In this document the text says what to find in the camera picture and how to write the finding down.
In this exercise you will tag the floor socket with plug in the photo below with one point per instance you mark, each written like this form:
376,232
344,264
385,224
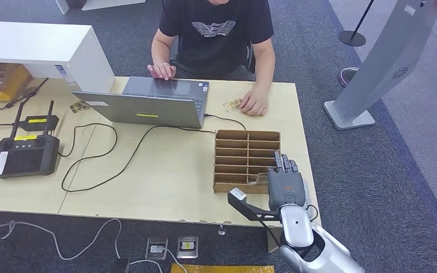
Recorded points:
156,248

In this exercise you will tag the person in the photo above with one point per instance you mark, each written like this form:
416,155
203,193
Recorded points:
214,41

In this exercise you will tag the metal table foot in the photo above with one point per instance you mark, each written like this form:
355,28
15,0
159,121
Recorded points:
221,230

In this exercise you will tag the small black box yellow label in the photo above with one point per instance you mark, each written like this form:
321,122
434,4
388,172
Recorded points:
37,123

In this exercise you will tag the grey laptop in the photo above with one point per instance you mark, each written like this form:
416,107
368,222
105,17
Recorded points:
147,109

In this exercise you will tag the person's left forearm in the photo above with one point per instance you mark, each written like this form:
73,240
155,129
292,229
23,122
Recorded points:
264,69

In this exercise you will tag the floor socket yellow label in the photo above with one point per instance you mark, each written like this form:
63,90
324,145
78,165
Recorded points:
187,247

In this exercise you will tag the white furniture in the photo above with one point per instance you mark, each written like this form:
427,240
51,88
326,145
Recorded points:
105,3

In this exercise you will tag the person's right forearm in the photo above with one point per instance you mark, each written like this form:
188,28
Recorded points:
160,51

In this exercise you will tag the brown wooden card organizer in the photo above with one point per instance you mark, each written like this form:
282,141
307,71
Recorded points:
233,187

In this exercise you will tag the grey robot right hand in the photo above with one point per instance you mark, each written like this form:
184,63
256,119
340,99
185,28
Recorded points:
286,188

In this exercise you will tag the light wooden table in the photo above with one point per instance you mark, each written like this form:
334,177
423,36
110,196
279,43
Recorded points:
165,188

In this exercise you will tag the person's right hand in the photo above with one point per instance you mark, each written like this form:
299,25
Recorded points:
162,71

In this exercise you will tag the yellow floor mat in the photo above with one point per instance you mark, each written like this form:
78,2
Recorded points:
222,269

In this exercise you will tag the small patterned card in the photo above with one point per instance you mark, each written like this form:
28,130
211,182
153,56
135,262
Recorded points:
79,107

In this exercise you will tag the yellow wooden slotted box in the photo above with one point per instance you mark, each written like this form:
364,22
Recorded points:
15,81

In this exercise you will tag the black remote controller with antennas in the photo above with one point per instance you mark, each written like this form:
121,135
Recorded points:
26,161

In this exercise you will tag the black office chair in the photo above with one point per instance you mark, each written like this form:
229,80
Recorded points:
249,56

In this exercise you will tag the black power adapter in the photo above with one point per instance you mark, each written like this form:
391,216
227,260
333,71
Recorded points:
121,265

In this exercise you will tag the shoe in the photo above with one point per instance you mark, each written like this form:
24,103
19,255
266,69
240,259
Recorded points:
346,76

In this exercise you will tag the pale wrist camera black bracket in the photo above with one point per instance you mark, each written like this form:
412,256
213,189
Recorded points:
237,194

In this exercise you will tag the grey kiosk stand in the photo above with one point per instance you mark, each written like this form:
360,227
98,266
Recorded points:
388,56

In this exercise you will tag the white cabinet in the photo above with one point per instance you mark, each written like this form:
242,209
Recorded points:
33,41

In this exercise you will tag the black stanchion post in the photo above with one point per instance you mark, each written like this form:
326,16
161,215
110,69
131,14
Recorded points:
351,39

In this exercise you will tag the person's left hand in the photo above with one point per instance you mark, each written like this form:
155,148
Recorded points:
255,102

